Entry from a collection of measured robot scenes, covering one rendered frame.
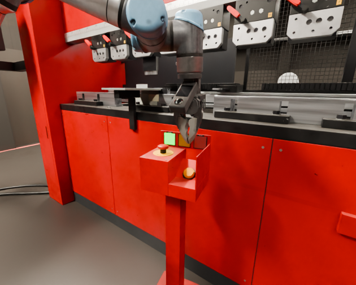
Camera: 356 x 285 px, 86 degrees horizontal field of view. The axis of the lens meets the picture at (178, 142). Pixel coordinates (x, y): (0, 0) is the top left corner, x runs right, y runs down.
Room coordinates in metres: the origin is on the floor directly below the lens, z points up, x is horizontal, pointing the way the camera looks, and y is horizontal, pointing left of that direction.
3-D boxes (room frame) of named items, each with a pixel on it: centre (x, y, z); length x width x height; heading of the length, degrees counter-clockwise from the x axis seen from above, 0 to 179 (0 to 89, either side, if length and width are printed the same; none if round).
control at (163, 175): (0.63, 0.00, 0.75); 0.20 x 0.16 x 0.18; 67
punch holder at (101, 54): (1.44, 0.52, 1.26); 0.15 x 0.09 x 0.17; 56
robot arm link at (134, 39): (0.56, 0.07, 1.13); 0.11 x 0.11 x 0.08; 4
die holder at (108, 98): (1.51, 0.62, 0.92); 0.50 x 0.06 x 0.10; 56
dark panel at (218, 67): (1.76, 0.07, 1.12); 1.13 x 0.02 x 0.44; 56
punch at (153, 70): (1.20, 0.17, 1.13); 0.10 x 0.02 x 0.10; 56
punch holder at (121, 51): (1.33, 0.35, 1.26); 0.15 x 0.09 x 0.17; 56
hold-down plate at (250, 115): (0.81, -0.30, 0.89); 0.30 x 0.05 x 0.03; 56
